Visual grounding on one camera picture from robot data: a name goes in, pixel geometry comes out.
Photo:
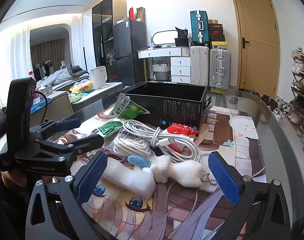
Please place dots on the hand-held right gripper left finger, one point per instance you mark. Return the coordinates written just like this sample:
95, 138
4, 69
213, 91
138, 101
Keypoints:
92, 177

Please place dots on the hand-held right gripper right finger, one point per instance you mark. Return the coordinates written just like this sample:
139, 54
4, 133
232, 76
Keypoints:
224, 180

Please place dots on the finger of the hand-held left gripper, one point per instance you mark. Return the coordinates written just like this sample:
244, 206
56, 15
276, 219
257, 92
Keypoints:
67, 125
92, 142

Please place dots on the small green white packet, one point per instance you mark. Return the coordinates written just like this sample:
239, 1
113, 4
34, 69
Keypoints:
107, 128

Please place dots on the white foam piece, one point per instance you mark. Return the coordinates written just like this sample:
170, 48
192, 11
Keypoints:
127, 180

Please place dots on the bag of white laces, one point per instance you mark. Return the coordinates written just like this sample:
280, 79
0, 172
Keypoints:
132, 143

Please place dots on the white bone plush toy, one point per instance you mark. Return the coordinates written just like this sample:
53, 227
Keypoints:
184, 172

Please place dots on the small blue plush piece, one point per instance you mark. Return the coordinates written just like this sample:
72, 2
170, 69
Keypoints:
139, 161

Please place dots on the large green white packet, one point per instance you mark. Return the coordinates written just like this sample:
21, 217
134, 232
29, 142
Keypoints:
132, 110

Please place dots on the black cardboard box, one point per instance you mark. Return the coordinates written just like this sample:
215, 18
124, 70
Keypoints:
167, 110

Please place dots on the person's left forearm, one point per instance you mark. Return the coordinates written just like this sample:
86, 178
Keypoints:
11, 212

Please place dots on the person's left hand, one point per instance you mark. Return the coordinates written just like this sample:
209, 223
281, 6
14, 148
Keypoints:
11, 178

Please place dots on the beige low cabinet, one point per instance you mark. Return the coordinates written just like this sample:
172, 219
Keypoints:
59, 107

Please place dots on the blue plastic bag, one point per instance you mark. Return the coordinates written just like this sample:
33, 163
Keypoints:
40, 105

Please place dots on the green snack bag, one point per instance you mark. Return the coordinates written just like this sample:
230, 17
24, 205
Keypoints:
78, 96

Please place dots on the white tissue box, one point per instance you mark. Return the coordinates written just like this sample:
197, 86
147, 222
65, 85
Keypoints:
45, 90

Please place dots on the yellow snack bag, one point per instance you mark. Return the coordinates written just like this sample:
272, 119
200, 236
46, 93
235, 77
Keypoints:
80, 86

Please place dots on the bed with grey duvet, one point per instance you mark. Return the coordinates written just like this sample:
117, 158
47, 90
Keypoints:
67, 75

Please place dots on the low grey side cabinet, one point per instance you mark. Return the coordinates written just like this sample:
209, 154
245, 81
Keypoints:
109, 90

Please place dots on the white electric kettle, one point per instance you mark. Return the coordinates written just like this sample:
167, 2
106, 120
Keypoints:
99, 77

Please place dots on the red white glue packet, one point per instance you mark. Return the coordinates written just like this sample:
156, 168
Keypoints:
182, 129

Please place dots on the white sheer curtain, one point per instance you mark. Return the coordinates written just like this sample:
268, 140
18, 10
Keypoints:
14, 52

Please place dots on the brown curtain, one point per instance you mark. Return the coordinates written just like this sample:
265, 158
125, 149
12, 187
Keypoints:
51, 51

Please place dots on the scattered pile of dark shoes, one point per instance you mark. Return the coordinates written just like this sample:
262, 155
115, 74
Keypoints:
267, 100

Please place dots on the dark grey fridge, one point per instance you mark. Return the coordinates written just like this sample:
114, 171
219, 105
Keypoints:
129, 50

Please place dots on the woven basket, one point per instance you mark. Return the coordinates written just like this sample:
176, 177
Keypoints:
161, 72

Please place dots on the tall black glass cabinet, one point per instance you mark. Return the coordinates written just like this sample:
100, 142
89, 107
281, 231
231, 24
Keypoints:
104, 30

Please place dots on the silver suitcase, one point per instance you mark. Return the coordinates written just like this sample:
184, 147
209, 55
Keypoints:
220, 67

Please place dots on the white vanity desk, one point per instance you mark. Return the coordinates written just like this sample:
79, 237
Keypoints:
179, 65

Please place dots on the white suitcase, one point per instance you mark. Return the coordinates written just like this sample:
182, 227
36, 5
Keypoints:
199, 65

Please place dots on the wooden shoe rack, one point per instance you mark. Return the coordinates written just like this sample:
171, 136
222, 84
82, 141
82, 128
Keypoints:
301, 90

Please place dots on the oval mirror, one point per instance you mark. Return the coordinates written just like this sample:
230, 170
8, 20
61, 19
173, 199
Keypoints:
164, 38

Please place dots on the brown cardboard box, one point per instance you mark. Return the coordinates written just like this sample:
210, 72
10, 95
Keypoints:
140, 14

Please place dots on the black yellow shoe box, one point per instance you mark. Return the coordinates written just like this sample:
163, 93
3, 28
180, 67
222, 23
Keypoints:
219, 45

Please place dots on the black bag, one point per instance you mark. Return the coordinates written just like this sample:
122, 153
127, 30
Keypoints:
182, 40

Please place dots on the shoe rack with shoes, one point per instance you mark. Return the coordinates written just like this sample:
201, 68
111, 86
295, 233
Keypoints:
302, 67

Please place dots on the wooden door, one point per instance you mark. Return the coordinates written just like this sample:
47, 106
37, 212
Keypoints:
259, 42

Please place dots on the black red shoe box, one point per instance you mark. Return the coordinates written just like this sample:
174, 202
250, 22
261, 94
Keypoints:
216, 32

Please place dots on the teal suitcase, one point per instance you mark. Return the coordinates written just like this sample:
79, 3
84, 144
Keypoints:
199, 28

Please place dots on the brown shoe box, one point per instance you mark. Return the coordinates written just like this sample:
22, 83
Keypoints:
213, 21

